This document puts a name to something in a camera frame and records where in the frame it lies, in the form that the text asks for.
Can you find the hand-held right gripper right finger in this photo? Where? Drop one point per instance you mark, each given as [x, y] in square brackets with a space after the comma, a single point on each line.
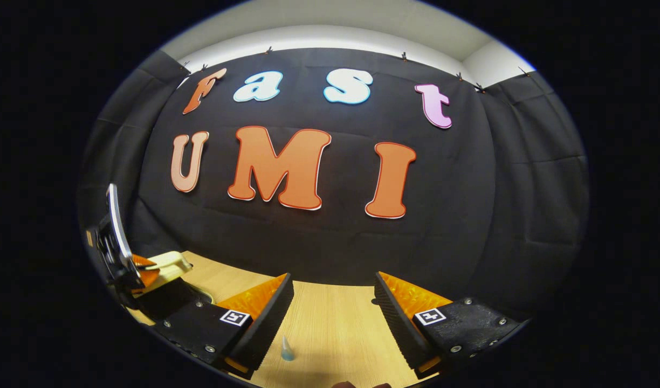
[397, 323]

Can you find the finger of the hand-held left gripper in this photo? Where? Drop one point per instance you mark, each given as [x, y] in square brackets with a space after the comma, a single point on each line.
[145, 272]

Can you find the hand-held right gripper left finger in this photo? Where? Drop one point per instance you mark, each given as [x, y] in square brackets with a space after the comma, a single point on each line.
[270, 318]

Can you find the pale blue squeeze tube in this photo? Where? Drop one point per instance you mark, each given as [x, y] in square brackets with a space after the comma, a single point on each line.
[287, 351]

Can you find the black backdrop cloth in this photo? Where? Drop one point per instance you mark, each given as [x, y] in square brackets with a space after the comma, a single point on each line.
[335, 242]

